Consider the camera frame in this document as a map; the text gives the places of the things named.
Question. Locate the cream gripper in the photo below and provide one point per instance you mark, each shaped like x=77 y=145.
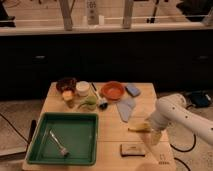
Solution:
x=155 y=137

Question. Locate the yellow banana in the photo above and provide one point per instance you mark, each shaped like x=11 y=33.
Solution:
x=142 y=127

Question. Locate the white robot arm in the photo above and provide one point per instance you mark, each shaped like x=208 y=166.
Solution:
x=173 y=108

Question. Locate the green plastic tray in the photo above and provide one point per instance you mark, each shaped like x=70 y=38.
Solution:
x=77 y=132

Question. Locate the light blue cloth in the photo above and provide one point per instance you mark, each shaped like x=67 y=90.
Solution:
x=125 y=108

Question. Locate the blue sponge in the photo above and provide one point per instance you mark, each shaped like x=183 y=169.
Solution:
x=132 y=90

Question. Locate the blue black floor device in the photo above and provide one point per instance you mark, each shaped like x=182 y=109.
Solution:
x=199 y=99

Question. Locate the orange bowl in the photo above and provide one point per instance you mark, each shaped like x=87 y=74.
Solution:
x=112 y=90

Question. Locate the white cup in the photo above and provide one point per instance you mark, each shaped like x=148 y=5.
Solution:
x=82 y=88

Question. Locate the metal fork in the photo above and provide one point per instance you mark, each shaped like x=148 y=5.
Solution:
x=63 y=150

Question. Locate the dark brown bowl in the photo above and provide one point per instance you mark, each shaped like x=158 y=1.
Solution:
x=66 y=84

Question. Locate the white remote control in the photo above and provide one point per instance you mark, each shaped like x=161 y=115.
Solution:
x=92 y=12

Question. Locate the black handled brush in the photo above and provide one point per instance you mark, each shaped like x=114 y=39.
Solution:
x=102 y=102

